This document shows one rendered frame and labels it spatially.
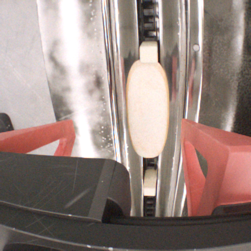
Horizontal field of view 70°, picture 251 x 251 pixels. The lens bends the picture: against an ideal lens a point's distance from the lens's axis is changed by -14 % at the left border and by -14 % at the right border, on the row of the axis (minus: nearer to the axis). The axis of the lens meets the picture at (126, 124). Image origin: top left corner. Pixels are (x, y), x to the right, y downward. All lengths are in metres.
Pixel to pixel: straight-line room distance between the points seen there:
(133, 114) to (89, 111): 0.04
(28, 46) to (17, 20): 0.03
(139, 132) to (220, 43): 0.12
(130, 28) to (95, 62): 0.04
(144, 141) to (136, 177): 0.06
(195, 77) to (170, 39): 0.04
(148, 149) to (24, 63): 0.17
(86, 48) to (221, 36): 0.13
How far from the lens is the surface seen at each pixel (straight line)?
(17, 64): 0.26
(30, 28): 0.24
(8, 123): 0.30
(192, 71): 0.16
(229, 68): 0.22
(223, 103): 0.23
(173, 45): 0.17
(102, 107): 0.18
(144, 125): 0.18
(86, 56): 0.17
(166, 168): 0.23
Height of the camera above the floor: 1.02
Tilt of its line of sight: 59 degrees down
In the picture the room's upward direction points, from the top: 165 degrees counter-clockwise
